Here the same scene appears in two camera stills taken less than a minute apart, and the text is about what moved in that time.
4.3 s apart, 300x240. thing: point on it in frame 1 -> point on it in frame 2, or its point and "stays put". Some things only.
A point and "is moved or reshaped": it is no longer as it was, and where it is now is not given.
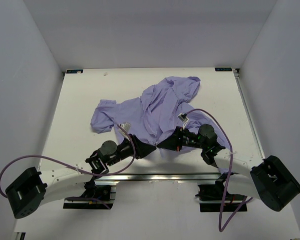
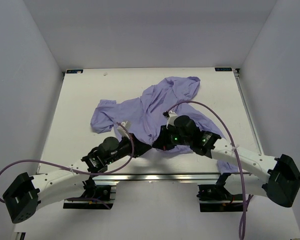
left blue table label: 74,71 stays put
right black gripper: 173,142 stays put
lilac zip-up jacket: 162,115 is moved or reshaped
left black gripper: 141,149 stays put
